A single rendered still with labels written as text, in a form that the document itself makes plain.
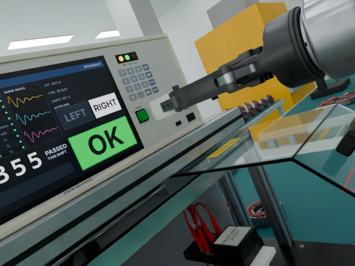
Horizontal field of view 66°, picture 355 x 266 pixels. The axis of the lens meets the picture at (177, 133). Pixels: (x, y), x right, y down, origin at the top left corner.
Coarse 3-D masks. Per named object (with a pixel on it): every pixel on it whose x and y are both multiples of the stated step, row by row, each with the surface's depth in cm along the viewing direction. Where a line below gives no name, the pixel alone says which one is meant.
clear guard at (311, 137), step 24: (288, 120) 52; (312, 120) 45; (336, 120) 43; (240, 144) 49; (264, 144) 43; (288, 144) 38; (312, 144) 36; (336, 144) 37; (192, 168) 47; (216, 168) 41; (312, 168) 32; (336, 168) 33
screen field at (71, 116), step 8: (104, 96) 43; (112, 96) 44; (80, 104) 40; (88, 104) 41; (96, 104) 42; (104, 104) 43; (112, 104) 44; (56, 112) 38; (64, 112) 39; (72, 112) 39; (80, 112) 40; (88, 112) 41; (96, 112) 42; (104, 112) 43; (112, 112) 44; (64, 120) 38; (72, 120) 39; (80, 120) 40; (88, 120) 41; (64, 128) 38
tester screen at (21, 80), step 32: (96, 64) 44; (0, 96) 34; (32, 96) 36; (64, 96) 39; (96, 96) 43; (0, 128) 33; (32, 128) 35; (0, 160) 32; (64, 160) 37; (0, 192) 32
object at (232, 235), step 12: (228, 228) 52; (240, 228) 50; (252, 228) 49; (216, 240) 50; (228, 240) 48; (240, 240) 47; (252, 240) 48; (192, 252) 54; (204, 252) 52; (216, 252) 49; (228, 252) 47; (240, 252) 45; (252, 252) 47; (264, 252) 47; (216, 264) 50; (228, 264) 47; (240, 264) 45; (252, 264) 46; (264, 264) 45
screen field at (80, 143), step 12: (120, 120) 45; (84, 132) 40; (96, 132) 41; (108, 132) 43; (120, 132) 44; (132, 132) 46; (72, 144) 38; (84, 144) 40; (96, 144) 41; (108, 144) 42; (120, 144) 44; (132, 144) 45; (84, 156) 39; (96, 156) 40; (108, 156) 42; (84, 168) 39
